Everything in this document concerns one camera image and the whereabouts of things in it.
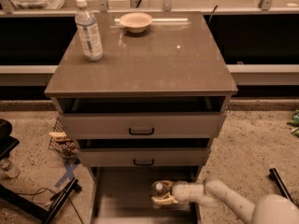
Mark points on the black top drawer handle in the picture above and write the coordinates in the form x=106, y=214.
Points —
x=141, y=131

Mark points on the labelled water bottle on counter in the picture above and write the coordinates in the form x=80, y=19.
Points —
x=88, y=32

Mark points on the top grey drawer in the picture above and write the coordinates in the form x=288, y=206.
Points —
x=115, y=126

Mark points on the white paper bowl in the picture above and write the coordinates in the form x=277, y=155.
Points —
x=136, y=22

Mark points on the clear water bottle white cap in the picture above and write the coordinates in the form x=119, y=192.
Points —
x=157, y=192

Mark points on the grey drawer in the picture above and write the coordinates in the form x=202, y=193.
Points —
x=123, y=157
x=115, y=126

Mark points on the black wire basket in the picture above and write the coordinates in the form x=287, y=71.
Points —
x=54, y=147

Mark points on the water bottle on floor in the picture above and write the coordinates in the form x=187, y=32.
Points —
x=9, y=168

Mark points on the black drawer handle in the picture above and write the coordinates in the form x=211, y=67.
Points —
x=141, y=131
x=143, y=163

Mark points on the middle grey drawer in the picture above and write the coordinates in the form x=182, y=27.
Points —
x=123, y=157

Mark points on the bottom open drawer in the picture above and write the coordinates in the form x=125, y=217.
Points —
x=122, y=196

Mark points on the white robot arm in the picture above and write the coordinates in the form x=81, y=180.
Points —
x=270, y=209

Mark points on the snack packet in basket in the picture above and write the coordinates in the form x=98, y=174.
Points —
x=61, y=139

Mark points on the black bar right floor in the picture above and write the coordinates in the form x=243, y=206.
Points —
x=273, y=175

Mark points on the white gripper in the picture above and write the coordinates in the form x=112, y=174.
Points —
x=181, y=191

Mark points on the grey drawer cabinet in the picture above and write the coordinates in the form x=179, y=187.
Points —
x=174, y=67

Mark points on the green snack packets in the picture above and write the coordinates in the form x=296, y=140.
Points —
x=294, y=122

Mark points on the black stand leg left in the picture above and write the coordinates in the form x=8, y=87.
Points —
x=45, y=216

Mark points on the black middle drawer handle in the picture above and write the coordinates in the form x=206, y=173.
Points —
x=143, y=163

